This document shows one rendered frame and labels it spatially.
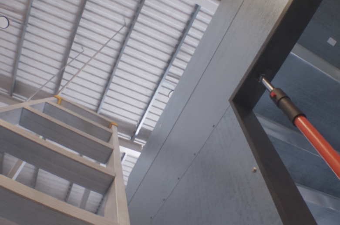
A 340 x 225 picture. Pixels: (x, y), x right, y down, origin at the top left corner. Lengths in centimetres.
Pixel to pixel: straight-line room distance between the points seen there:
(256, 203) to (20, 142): 60
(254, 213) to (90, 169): 42
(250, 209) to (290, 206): 12
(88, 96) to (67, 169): 745
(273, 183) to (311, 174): 241
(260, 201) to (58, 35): 732
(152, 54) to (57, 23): 286
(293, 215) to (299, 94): 184
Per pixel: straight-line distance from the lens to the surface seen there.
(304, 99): 243
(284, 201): 64
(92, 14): 723
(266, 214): 65
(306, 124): 70
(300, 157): 282
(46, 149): 65
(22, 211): 46
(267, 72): 100
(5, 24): 756
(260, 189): 69
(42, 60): 811
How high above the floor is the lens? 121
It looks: 64 degrees up
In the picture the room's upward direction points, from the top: straight up
